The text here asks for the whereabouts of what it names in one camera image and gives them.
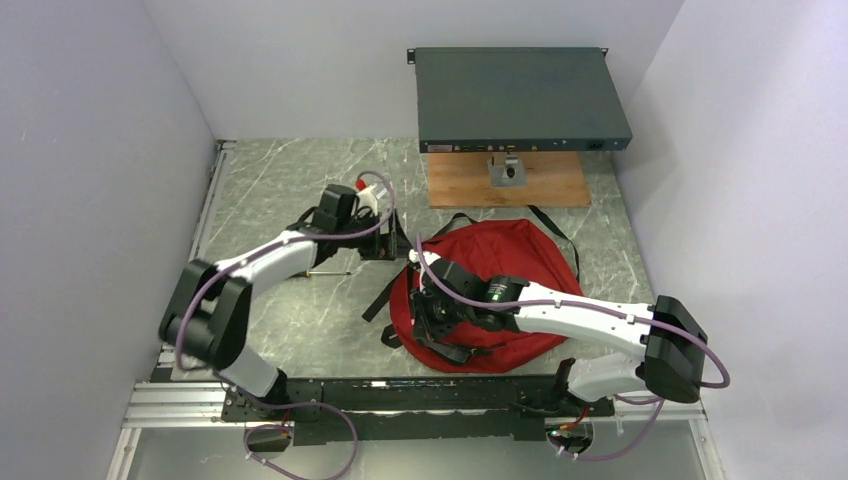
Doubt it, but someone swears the aluminium rail frame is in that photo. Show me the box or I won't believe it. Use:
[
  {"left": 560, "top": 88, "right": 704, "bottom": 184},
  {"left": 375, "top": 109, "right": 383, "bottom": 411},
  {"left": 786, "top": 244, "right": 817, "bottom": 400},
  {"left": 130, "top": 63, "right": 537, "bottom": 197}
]
[{"left": 129, "top": 138, "right": 730, "bottom": 470}]

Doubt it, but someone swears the dark rack-mount network switch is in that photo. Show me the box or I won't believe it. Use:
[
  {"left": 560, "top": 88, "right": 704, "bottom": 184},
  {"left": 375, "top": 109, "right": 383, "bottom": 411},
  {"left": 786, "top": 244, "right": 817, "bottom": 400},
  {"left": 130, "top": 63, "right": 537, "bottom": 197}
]
[{"left": 407, "top": 47, "right": 633, "bottom": 154}]

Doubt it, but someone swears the yellow handled screwdriver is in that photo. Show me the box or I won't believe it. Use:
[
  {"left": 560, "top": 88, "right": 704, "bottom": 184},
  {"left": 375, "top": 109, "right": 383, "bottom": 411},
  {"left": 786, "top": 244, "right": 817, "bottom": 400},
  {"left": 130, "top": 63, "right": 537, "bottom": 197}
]
[{"left": 302, "top": 270, "right": 353, "bottom": 277}]

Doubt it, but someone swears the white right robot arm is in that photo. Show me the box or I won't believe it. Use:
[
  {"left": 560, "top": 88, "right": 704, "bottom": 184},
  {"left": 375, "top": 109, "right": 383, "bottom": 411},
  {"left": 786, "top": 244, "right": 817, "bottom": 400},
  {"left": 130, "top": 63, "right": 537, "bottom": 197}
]
[{"left": 410, "top": 252, "right": 708, "bottom": 415}]

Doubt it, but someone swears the wooden board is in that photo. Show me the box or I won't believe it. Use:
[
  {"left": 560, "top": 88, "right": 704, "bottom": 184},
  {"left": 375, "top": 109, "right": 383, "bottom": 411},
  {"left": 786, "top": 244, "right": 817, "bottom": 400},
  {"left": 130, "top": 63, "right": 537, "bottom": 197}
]
[{"left": 426, "top": 152, "right": 591, "bottom": 208}]

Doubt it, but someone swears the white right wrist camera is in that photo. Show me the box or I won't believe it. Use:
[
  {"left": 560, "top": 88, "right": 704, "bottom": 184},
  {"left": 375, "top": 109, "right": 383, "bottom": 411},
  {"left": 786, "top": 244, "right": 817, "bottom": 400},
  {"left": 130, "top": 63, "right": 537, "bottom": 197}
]
[{"left": 408, "top": 249, "right": 440, "bottom": 265}]

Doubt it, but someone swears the grey metal camera mount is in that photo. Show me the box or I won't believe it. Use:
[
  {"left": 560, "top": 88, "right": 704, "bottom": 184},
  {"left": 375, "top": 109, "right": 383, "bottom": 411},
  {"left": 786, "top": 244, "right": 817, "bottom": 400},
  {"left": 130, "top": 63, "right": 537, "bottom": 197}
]
[{"left": 487, "top": 152, "right": 527, "bottom": 188}]

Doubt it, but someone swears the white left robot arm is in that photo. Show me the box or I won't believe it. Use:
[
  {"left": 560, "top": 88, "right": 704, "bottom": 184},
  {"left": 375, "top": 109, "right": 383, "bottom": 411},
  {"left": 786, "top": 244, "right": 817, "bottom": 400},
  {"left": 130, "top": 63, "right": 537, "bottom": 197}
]
[{"left": 158, "top": 177, "right": 400, "bottom": 420}]

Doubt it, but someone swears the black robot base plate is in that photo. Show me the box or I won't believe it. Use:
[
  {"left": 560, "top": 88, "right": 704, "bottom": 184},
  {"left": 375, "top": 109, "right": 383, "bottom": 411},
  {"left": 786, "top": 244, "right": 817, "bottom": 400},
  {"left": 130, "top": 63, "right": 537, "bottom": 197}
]
[{"left": 221, "top": 375, "right": 614, "bottom": 446}]

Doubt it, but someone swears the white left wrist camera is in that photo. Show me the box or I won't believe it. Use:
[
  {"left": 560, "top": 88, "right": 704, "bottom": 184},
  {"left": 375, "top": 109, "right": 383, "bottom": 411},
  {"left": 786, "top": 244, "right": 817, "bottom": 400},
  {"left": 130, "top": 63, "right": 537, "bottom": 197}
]
[{"left": 355, "top": 177, "right": 388, "bottom": 216}]

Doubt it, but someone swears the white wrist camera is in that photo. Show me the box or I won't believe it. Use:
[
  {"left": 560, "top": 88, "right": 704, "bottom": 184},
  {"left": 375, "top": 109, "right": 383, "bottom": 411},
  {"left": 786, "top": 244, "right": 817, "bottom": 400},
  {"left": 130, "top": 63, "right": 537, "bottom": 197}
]
[
  {"left": 408, "top": 249, "right": 440, "bottom": 265},
  {"left": 355, "top": 177, "right": 388, "bottom": 216}
]

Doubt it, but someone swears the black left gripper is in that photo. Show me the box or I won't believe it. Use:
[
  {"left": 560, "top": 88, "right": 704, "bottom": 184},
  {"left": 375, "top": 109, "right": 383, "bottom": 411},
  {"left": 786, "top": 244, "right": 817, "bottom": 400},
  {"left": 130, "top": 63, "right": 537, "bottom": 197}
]
[{"left": 337, "top": 208, "right": 412, "bottom": 261}]

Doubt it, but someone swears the red fabric backpack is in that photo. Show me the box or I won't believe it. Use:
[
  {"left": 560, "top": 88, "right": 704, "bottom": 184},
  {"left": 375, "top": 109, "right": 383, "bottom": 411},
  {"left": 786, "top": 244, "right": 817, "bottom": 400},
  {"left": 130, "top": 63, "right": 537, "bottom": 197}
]
[{"left": 362, "top": 208, "right": 582, "bottom": 374}]

